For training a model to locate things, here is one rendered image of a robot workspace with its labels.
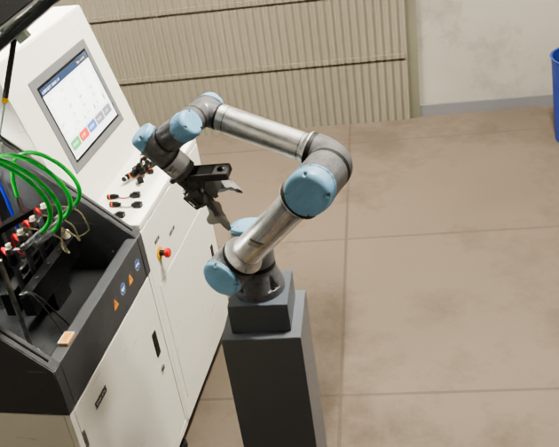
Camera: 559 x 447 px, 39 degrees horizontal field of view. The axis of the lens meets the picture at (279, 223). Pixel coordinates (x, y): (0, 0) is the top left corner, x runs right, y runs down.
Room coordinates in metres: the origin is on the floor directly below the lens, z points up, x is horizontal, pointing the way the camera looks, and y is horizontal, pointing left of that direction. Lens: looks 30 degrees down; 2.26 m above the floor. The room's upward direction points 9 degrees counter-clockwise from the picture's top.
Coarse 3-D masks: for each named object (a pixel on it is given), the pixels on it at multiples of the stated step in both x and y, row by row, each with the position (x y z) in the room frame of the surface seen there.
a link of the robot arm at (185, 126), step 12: (192, 108) 1.94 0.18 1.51; (168, 120) 1.90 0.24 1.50; (180, 120) 1.85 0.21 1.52; (192, 120) 1.87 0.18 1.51; (204, 120) 1.93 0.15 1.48; (156, 132) 1.90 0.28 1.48; (168, 132) 1.86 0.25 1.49; (180, 132) 1.84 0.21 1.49; (192, 132) 1.84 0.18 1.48; (168, 144) 1.87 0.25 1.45; (180, 144) 1.86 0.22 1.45
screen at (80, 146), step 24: (72, 48) 2.89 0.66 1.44; (48, 72) 2.68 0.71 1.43; (72, 72) 2.81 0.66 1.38; (96, 72) 2.96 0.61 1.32; (48, 96) 2.60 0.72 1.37; (72, 96) 2.73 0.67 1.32; (96, 96) 2.87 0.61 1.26; (48, 120) 2.54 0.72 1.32; (72, 120) 2.66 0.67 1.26; (96, 120) 2.79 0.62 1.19; (120, 120) 2.94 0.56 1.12; (72, 144) 2.58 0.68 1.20; (96, 144) 2.71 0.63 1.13
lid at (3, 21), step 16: (0, 0) 1.64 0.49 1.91; (16, 0) 1.65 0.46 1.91; (32, 0) 1.66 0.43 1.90; (48, 0) 2.28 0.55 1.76; (0, 16) 1.63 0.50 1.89; (16, 16) 1.69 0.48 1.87; (32, 16) 2.30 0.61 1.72; (0, 32) 2.02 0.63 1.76; (16, 32) 2.31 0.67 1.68; (0, 48) 2.33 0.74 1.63
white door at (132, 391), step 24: (144, 288) 2.24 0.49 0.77; (144, 312) 2.20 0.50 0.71; (120, 336) 2.01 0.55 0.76; (144, 336) 2.16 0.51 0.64; (120, 360) 1.97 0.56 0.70; (144, 360) 2.12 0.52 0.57; (168, 360) 2.28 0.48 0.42; (96, 384) 1.81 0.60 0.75; (120, 384) 1.93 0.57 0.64; (144, 384) 2.07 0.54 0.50; (168, 384) 2.23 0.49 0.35; (96, 408) 1.77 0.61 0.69; (120, 408) 1.89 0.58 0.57; (144, 408) 2.03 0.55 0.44; (168, 408) 2.19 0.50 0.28; (96, 432) 1.74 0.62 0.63; (120, 432) 1.85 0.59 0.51; (144, 432) 1.99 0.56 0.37; (168, 432) 2.14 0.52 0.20
